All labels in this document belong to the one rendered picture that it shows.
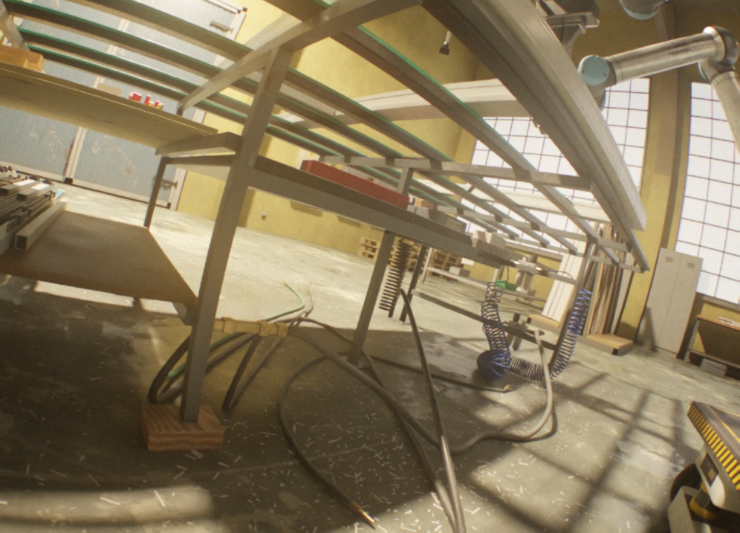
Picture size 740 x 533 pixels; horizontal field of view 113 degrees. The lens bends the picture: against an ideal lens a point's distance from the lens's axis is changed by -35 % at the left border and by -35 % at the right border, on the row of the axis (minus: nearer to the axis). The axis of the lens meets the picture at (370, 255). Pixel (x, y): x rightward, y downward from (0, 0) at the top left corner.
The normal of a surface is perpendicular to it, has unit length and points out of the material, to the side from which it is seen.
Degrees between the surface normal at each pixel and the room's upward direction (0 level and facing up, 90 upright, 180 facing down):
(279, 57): 90
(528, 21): 90
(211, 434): 90
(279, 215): 90
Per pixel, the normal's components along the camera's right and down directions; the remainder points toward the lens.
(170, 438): 0.64, 0.22
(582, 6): -0.73, -0.18
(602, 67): -0.50, -0.05
